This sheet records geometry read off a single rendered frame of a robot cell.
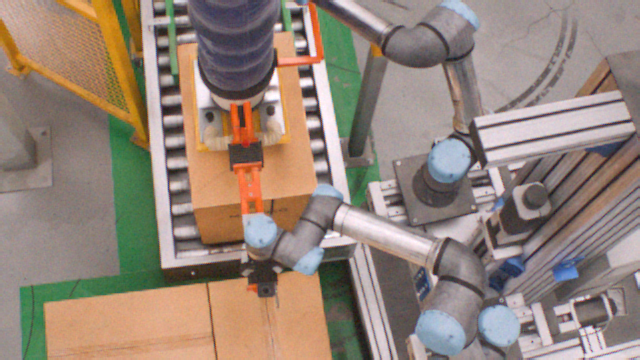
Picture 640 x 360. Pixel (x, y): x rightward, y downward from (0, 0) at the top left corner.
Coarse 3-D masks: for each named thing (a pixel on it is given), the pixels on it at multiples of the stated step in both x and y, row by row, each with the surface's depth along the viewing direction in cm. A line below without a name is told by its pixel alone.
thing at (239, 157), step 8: (232, 144) 233; (240, 144) 233; (256, 144) 233; (232, 152) 232; (240, 152) 232; (248, 152) 232; (256, 152) 233; (232, 160) 231; (240, 160) 231; (248, 160) 232; (256, 160) 232; (232, 168) 233; (240, 168) 231; (248, 168) 232
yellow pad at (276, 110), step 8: (280, 72) 257; (280, 80) 256; (280, 88) 255; (280, 96) 254; (264, 104) 252; (272, 104) 252; (280, 104) 252; (256, 112) 251; (264, 112) 251; (272, 112) 248; (280, 112) 251; (256, 120) 250; (264, 120) 250; (280, 120) 250; (264, 128) 249; (288, 128) 250; (288, 136) 249
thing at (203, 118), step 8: (192, 56) 257; (192, 64) 256; (192, 72) 255; (192, 80) 254; (200, 80) 253; (192, 88) 253; (192, 96) 252; (200, 112) 249; (208, 112) 247; (216, 112) 250; (200, 120) 248; (208, 120) 247; (216, 120) 249; (224, 120) 249; (200, 128) 248; (216, 128) 248; (224, 128) 249; (200, 136) 247; (224, 136) 248; (200, 144) 246
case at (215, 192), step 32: (288, 32) 277; (288, 96) 268; (192, 128) 262; (256, 128) 264; (192, 160) 258; (224, 160) 259; (288, 160) 260; (192, 192) 255; (224, 192) 255; (288, 192) 256; (224, 224) 272; (288, 224) 283
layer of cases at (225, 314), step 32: (160, 288) 284; (192, 288) 285; (224, 288) 285; (288, 288) 286; (64, 320) 278; (96, 320) 279; (128, 320) 279; (160, 320) 280; (192, 320) 281; (224, 320) 281; (256, 320) 282; (288, 320) 282; (320, 320) 283; (64, 352) 274; (96, 352) 275; (128, 352) 275; (160, 352) 276; (192, 352) 276; (224, 352) 277; (256, 352) 278; (288, 352) 278; (320, 352) 279
